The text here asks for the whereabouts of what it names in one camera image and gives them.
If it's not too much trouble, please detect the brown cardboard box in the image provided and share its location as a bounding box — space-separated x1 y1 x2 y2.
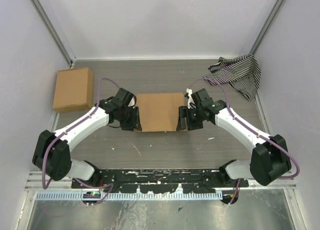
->
136 93 185 132
52 67 94 113

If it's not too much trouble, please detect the aluminium front rail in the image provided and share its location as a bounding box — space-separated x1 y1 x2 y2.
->
24 169 298 190

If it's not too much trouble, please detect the aluminium corner post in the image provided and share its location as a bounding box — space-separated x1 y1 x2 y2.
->
249 0 286 55
30 0 74 67

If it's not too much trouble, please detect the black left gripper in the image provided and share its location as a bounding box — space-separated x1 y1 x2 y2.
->
119 106 143 132

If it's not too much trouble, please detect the left aluminium corner post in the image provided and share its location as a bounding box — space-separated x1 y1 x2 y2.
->
30 0 74 67

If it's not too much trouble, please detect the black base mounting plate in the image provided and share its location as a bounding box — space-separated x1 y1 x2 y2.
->
85 169 237 194

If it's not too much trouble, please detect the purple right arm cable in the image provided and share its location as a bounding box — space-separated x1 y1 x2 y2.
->
187 77 301 205

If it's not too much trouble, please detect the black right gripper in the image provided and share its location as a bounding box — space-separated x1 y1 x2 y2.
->
176 106 204 132

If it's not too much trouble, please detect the closed brown cardboard box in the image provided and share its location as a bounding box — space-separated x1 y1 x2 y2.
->
52 67 94 113

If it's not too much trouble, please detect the right aluminium corner post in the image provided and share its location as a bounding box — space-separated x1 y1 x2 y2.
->
249 0 286 55

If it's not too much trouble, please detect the white slotted cable duct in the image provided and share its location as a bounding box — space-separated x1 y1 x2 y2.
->
35 191 223 201

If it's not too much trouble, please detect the black white striped cloth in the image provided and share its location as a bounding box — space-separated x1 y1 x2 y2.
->
204 54 262 101

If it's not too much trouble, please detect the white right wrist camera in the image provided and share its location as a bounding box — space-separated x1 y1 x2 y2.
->
184 88 195 109

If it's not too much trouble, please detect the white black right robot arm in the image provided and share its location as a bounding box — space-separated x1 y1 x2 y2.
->
124 88 292 188

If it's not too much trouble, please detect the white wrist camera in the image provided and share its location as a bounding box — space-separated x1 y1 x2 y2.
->
184 88 195 109
128 95 137 108

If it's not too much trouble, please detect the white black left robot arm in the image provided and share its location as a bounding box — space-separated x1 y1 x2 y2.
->
32 88 140 189

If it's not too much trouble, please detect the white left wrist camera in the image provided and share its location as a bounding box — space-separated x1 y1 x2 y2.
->
128 95 137 108

